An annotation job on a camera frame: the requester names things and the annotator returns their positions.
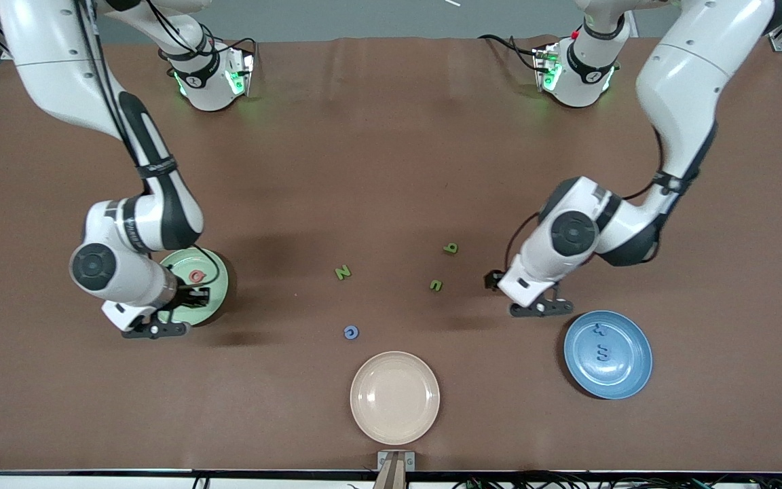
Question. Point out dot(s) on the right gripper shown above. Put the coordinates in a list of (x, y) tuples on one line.
[(185, 297)]

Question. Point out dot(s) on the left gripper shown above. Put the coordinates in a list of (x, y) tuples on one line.
[(491, 280)]

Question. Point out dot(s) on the blue letter x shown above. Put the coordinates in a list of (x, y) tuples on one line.
[(597, 331)]

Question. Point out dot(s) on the pink letter Q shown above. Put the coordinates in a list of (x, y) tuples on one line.
[(191, 274)]

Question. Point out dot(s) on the blue letter m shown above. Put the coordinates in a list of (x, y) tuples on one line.
[(602, 352)]

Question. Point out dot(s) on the green letter u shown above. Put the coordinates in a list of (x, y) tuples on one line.
[(436, 285)]

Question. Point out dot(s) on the green letter p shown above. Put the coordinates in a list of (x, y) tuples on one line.
[(451, 248)]

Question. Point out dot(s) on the blue letter G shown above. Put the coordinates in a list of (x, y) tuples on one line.
[(346, 331)]

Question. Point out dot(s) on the green letter N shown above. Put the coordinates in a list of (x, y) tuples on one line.
[(342, 272)]

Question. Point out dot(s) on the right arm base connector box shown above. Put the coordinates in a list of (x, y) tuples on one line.
[(240, 71)]

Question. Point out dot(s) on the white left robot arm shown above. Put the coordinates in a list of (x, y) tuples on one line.
[(690, 81)]

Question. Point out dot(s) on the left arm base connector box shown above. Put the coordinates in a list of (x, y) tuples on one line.
[(546, 68)]

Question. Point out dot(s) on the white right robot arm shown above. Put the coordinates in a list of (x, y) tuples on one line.
[(58, 68)]

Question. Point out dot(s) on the light green plate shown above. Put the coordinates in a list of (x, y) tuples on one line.
[(213, 302)]

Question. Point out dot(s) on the blue plate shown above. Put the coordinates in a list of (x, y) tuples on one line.
[(628, 373)]

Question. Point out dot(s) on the black table edge strip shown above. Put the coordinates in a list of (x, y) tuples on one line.
[(92, 471)]

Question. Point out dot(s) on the beige plate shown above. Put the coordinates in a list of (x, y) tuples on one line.
[(394, 397)]

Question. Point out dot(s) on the brown table cover sheet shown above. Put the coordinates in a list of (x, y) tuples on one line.
[(391, 170)]

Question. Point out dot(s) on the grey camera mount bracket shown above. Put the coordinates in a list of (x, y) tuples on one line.
[(396, 462)]

